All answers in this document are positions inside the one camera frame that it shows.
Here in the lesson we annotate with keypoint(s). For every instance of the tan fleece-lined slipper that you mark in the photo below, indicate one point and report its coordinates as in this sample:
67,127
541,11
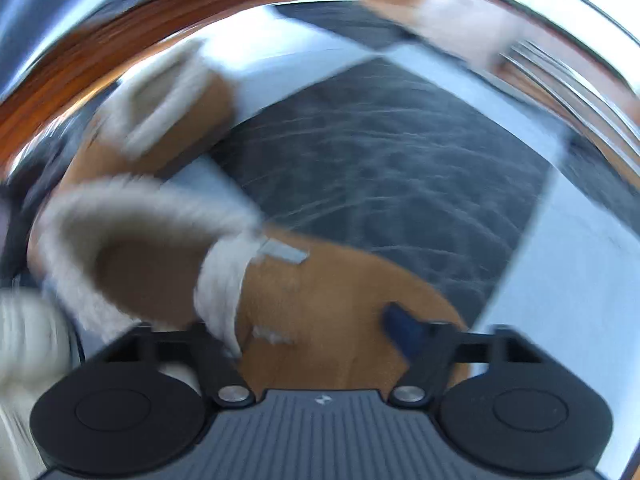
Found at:
325,300
200,110

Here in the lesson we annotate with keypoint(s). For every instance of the white sneaker shoe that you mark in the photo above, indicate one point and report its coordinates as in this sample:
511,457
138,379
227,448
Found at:
30,340

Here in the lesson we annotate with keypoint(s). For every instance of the metal shoe rack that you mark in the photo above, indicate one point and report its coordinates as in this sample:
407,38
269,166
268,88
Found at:
590,105

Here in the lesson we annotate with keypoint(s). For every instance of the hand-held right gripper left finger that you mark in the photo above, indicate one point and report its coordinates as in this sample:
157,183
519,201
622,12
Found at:
220,372

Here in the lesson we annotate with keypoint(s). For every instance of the black and grey checkered mat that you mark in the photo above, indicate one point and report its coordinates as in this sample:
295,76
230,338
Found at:
390,160

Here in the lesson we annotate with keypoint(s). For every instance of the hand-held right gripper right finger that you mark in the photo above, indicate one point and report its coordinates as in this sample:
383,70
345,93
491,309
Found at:
405,330

